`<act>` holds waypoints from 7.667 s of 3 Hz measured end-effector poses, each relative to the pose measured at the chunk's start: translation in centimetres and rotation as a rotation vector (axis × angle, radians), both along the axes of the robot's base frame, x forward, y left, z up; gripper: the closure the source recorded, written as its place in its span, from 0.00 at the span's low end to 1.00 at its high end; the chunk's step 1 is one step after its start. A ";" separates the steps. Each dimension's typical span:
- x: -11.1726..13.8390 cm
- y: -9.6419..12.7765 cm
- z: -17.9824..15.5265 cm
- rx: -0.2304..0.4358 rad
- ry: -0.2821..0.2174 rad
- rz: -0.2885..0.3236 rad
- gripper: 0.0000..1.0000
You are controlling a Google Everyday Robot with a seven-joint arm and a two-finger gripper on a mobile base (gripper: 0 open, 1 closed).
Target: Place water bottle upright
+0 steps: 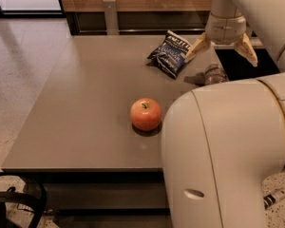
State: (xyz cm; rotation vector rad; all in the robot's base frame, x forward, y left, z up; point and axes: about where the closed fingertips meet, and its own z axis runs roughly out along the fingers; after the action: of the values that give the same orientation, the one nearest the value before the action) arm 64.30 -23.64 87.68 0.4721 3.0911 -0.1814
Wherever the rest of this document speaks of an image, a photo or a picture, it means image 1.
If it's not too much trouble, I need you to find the grey table drawer unit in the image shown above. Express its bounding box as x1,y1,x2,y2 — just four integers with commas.
23,170,174,228

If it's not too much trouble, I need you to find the clear plastic water bottle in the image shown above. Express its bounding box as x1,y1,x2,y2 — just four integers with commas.
204,64,229,86

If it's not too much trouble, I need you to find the wooden counter panel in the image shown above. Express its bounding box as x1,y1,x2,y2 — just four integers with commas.
60,0,211,35

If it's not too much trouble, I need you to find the dark blue chip bag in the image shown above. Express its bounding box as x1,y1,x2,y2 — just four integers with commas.
147,30,192,79

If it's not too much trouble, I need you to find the black chair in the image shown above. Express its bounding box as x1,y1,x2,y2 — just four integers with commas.
0,179,47,228

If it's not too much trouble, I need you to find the red apple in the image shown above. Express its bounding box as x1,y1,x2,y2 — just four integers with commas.
130,98,162,131

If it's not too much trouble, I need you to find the left metal bracket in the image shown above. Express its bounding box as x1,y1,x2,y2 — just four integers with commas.
103,0,120,35

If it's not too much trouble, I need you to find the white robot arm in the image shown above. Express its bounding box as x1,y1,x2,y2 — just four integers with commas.
161,0,285,228

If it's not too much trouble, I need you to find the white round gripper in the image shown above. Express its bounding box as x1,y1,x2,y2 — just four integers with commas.
185,14,258,67

